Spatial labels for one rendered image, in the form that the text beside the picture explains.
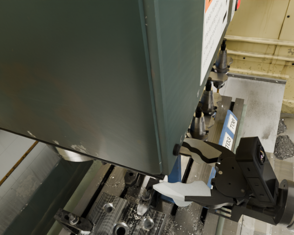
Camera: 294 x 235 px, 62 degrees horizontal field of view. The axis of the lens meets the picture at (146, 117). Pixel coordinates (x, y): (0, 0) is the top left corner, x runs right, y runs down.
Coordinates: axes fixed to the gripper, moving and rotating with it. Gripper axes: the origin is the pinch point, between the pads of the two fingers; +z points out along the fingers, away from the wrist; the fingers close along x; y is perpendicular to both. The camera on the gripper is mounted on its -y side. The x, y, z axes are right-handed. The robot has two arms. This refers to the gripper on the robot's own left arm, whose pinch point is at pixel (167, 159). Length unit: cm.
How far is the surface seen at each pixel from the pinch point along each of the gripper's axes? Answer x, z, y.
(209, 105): 31.2, -1.8, 14.7
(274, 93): 95, -27, 55
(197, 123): 20.4, -0.9, 11.5
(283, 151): 70, -37, 72
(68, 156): -7.8, 14.0, -4.8
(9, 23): -12.5, 5.8, -30.0
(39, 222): -7, 58, 69
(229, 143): 44, -10, 46
